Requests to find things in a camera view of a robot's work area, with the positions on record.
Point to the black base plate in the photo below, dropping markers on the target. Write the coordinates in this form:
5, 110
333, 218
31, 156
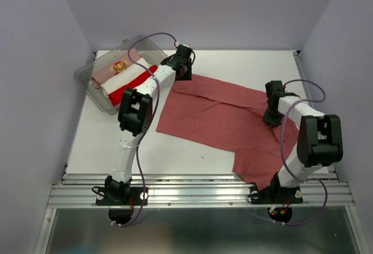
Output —
130, 196
274, 196

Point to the dusty red t shirt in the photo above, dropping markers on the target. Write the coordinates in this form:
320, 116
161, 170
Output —
228, 117

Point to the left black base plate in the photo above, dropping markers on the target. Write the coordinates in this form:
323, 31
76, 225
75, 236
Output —
130, 196

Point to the white rolled t shirt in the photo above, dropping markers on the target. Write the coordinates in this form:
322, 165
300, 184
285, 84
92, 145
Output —
124, 77

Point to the red rolled t shirt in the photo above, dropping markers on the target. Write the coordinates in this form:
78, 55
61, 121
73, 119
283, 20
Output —
115, 98

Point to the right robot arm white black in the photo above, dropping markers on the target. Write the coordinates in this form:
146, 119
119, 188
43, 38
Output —
319, 143

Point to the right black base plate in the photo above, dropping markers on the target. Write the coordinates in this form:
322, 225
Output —
274, 196

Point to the clear plastic storage bin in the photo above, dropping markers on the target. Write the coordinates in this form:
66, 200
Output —
136, 47

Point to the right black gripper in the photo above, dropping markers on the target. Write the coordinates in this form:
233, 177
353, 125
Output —
275, 121

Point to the pink rolled mario t shirt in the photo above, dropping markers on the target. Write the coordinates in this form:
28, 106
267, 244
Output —
116, 65

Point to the aluminium frame rail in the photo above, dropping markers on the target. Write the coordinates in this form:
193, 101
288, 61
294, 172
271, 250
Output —
182, 191

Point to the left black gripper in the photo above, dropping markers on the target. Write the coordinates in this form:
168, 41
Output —
188, 75

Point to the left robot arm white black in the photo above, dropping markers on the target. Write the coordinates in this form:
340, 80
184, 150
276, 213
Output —
139, 101

